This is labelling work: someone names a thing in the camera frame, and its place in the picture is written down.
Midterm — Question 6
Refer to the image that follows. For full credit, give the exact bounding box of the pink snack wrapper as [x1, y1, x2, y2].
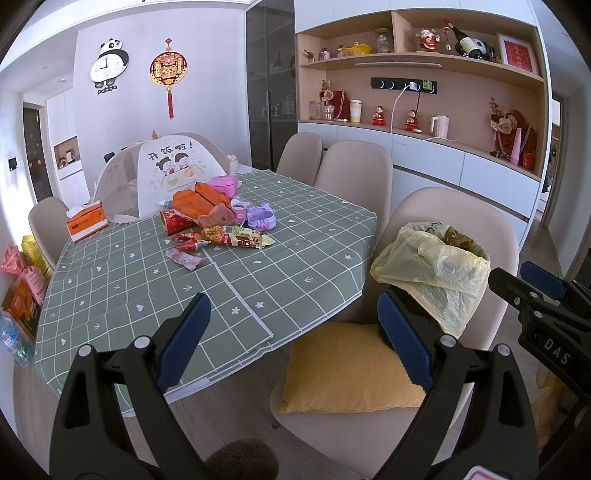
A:
[165, 248, 204, 271]

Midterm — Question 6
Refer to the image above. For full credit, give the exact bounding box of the red gold snack wrapper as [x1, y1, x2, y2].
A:
[172, 226, 231, 252]

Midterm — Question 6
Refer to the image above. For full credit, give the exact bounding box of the orange courier bag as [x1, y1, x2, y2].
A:
[171, 182, 230, 220]

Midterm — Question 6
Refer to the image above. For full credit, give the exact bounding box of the red paper cup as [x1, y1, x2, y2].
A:
[160, 209, 196, 236]

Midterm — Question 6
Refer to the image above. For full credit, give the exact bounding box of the red chip bag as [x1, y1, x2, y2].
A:
[221, 226, 276, 249]

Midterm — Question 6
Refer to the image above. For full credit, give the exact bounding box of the water bottle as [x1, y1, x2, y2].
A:
[0, 311, 34, 367]

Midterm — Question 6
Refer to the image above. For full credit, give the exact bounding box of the near beige chair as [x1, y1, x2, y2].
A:
[270, 187, 518, 477]

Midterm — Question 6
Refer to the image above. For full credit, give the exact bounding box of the red flower decoration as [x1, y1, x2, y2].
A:
[490, 98, 538, 171]

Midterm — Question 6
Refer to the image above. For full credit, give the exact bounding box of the yellow seat cushion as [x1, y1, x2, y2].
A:
[279, 321, 425, 414]

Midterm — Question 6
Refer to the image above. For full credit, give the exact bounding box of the white electric kettle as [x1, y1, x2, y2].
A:
[430, 115, 450, 139]

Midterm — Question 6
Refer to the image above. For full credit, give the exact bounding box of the orange tissue box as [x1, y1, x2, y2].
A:
[66, 201, 108, 243]

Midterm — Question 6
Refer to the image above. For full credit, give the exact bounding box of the beige chair at table left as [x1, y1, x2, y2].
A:
[28, 197, 69, 270]

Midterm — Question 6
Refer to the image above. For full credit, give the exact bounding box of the middle beige chair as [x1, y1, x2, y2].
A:
[315, 140, 393, 240]

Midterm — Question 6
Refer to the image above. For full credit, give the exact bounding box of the green checkered tablecloth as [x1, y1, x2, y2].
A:
[34, 171, 377, 400]

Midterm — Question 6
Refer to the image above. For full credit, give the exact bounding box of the red framed picture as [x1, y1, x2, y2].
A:
[497, 34, 540, 75]

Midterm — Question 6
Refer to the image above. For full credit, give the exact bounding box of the black power strip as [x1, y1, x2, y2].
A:
[370, 77, 438, 95]

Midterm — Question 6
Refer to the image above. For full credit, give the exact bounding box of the mesh food cover tent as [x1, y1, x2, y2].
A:
[92, 133, 238, 220]

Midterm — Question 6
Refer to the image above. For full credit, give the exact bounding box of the panda wine bottle holder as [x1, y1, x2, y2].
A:
[444, 19, 490, 61]

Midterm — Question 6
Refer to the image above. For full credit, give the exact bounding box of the pink toy bucket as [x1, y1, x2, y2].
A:
[207, 175, 239, 199]

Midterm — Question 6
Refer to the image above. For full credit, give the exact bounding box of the far beige chair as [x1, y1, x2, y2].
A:
[276, 132, 324, 186]

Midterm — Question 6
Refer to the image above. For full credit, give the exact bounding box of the yellow teapot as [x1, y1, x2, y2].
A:
[339, 42, 375, 57]

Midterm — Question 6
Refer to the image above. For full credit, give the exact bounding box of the red chinese knot ornament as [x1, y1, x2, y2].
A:
[149, 38, 187, 119]

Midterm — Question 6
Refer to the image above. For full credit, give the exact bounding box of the panda wall clock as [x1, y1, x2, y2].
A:
[90, 38, 129, 95]

